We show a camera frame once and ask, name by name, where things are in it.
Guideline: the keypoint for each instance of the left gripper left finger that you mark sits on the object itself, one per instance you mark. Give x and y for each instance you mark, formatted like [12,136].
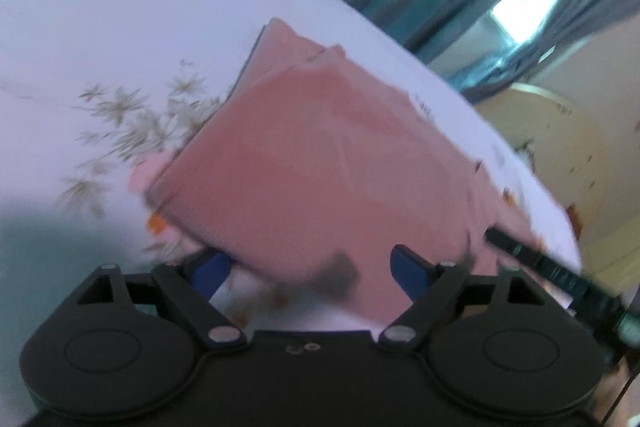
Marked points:
[207,272]

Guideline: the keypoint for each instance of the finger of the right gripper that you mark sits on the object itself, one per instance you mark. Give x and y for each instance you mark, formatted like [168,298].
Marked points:
[592,305]

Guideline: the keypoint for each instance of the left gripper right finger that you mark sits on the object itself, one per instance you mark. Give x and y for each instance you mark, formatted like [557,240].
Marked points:
[413,274]

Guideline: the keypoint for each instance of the pink garment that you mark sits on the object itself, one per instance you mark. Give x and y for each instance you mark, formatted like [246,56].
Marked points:
[314,170]

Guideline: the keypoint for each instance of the cream round headboard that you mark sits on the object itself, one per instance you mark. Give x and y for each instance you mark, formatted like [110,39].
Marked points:
[559,142]

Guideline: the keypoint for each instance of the floral pink bedsheet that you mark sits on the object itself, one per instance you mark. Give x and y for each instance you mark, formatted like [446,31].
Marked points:
[75,71]

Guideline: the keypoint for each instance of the blue tied curtain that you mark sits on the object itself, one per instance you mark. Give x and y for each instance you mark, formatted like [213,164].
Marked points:
[567,22]

